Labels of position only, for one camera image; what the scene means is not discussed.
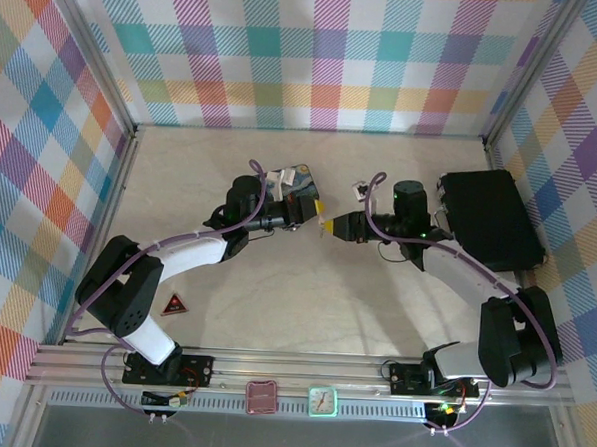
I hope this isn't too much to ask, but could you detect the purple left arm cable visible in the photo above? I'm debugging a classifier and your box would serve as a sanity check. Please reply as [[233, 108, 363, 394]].
[[56, 150, 271, 426]]

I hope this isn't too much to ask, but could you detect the starry night painting tin box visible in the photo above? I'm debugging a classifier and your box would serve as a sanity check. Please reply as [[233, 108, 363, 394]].
[[273, 162, 327, 211]]

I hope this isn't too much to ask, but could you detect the green square clock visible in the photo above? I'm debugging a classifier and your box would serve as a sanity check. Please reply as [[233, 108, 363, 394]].
[[306, 384, 340, 420]]

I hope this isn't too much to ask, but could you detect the small cable connector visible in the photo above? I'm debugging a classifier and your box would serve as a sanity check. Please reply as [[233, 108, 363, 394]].
[[424, 399, 465, 419], [141, 386, 192, 410]]

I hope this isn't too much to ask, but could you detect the perforated metal rail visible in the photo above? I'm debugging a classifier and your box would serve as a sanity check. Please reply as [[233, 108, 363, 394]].
[[43, 385, 433, 428]]

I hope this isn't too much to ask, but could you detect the pink square pad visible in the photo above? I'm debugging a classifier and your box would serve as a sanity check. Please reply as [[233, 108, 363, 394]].
[[244, 378, 279, 416]]

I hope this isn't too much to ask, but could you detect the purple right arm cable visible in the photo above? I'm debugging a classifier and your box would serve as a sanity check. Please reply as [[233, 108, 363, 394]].
[[351, 170, 571, 441]]

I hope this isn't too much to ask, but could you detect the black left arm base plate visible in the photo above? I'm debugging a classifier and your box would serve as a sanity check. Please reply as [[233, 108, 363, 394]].
[[121, 349, 216, 389]]

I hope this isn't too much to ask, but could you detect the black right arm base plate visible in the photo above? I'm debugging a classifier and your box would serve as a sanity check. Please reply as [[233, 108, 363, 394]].
[[387, 360, 482, 400]]

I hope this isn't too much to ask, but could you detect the red triangle sticker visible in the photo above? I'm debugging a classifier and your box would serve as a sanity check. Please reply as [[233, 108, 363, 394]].
[[159, 291, 192, 320]]

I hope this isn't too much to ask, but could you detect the thin aluminium frame rail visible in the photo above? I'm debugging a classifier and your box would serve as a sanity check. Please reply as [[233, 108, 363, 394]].
[[132, 118, 487, 146]]

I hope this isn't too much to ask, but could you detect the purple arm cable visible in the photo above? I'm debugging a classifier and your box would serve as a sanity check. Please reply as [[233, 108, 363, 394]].
[[56, 150, 271, 426], [351, 170, 571, 441]]

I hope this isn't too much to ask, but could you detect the black hard case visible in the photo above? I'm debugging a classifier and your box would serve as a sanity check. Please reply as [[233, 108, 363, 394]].
[[431, 165, 552, 277]]

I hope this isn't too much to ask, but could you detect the wide aluminium frame rail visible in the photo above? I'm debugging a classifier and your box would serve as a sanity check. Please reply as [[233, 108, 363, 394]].
[[23, 337, 580, 415]]

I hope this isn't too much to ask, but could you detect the aluminium frame post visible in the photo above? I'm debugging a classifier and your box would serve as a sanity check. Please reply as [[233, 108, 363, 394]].
[[481, 0, 592, 157], [30, 0, 147, 139]]

